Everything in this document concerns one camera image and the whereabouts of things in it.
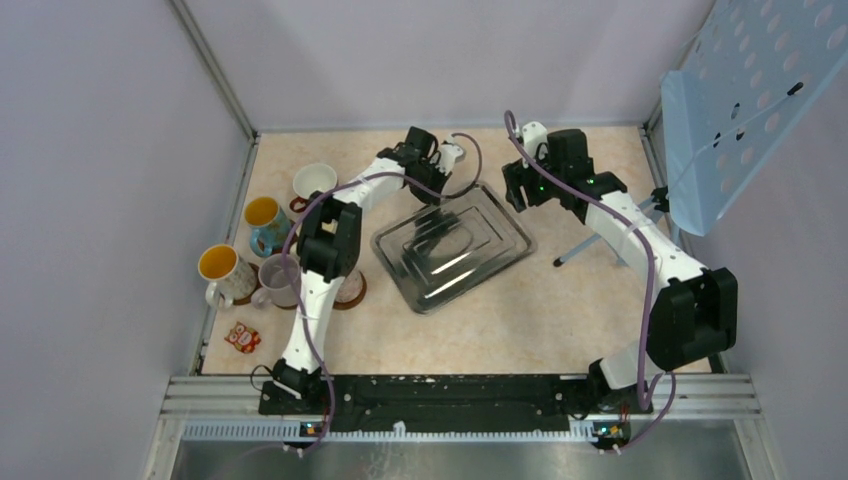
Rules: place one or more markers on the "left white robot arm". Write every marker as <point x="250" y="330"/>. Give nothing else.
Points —
<point x="329" y="244"/>

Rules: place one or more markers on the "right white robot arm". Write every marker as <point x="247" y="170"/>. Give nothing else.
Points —
<point x="690" y="311"/>

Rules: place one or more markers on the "red white-inside mug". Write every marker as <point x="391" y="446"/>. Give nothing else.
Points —
<point x="309" y="179"/>

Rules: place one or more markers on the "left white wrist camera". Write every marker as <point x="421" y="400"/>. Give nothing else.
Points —
<point x="449" y="153"/>

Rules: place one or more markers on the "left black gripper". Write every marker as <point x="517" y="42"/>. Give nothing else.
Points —
<point x="439" y="177"/>

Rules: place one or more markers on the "blue butterfly mug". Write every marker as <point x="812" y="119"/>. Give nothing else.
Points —
<point x="269" y="224"/>

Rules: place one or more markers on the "silver metal tray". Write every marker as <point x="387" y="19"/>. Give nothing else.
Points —
<point x="442" y="252"/>

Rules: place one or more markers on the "lilac ribbed mug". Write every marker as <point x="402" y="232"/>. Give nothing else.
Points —
<point x="279" y="283"/>

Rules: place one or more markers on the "white floral family mug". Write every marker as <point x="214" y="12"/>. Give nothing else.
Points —
<point x="231" y="280"/>

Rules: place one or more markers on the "blue perforated stand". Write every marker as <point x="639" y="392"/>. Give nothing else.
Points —
<point x="749" y="136"/>

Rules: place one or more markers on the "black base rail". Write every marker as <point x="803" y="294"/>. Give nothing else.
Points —
<point x="497" y="403"/>

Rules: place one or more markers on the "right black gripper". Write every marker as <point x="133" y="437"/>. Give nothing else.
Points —
<point x="517" y="176"/>

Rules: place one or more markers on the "brown coaster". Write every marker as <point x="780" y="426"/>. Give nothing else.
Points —
<point x="358" y="301"/>

